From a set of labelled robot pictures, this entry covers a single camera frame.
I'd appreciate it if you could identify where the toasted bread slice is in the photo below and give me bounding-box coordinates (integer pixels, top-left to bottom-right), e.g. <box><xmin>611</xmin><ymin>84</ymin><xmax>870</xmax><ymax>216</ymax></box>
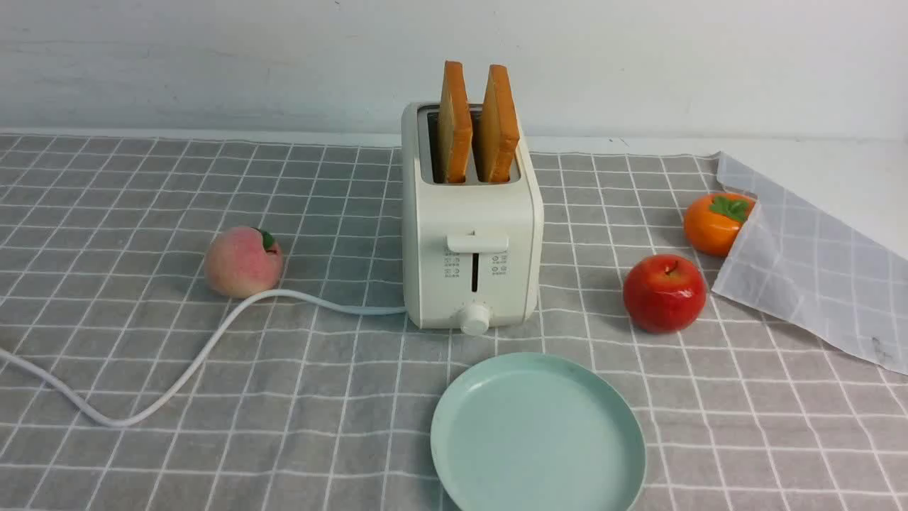
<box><xmin>475</xmin><ymin>64</ymin><xmax>520</xmax><ymax>183</ymax></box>
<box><xmin>436</xmin><ymin>60</ymin><xmax>472</xmax><ymax>184</ymax></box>

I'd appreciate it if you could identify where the white two-slot toaster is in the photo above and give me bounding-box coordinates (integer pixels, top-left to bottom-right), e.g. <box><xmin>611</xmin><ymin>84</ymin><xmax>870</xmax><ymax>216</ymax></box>
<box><xmin>400</xmin><ymin>101</ymin><xmax>544</xmax><ymax>336</ymax></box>

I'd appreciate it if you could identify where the light green plate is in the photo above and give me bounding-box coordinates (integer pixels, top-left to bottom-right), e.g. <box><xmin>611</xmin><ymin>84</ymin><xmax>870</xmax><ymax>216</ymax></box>
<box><xmin>429</xmin><ymin>352</ymin><xmax>648</xmax><ymax>510</ymax></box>

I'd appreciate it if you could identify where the red apple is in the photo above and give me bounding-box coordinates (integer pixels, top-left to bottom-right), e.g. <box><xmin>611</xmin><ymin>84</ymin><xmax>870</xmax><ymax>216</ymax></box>
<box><xmin>622</xmin><ymin>253</ymin><xmax>708</xmax><ymax>334</ymax></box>

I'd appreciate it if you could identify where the pink peach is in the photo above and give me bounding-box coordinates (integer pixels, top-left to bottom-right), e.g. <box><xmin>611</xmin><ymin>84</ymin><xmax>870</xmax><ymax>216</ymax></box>
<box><xmin>204</xmin><ymin>226</ymin><xmax>284</xmax><ymax>299</ymax></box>

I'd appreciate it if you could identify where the orange persimmon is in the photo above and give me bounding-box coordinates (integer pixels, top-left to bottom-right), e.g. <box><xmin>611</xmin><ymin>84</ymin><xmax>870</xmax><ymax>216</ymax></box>
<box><xmin>683</xmin><ymin>193</ymin><xmax>756</xmax><ymax>258</ymax></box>

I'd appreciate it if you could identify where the grey checkered tablecloth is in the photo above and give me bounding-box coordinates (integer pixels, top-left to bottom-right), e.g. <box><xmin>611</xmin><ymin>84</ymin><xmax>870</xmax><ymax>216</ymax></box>
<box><xmin>2</xmin><ymin>133</ymin><xmax>906</xmax><ymax>510</ymax></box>

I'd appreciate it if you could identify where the white power cord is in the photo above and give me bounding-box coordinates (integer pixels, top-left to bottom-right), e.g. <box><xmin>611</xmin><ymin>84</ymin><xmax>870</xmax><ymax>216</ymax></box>
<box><xmin>0</xmin><ymin>289</ymin><xmax>407</xmax><ymax>429</ymax></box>

